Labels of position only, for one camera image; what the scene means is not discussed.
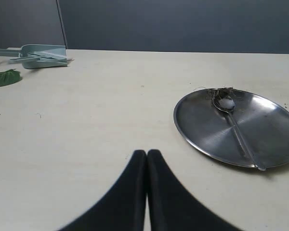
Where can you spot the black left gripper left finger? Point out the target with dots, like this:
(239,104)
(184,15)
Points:
(122,208)

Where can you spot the round steel plate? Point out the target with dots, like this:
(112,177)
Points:
(263,123)

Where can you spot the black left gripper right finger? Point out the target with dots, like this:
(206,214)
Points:
(172,207)

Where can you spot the steel spork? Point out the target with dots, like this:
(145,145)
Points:
(227,105)

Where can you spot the loose green leaf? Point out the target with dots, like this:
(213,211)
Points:
(9,77)

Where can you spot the light green dustpan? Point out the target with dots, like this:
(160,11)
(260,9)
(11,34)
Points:
(34,56)

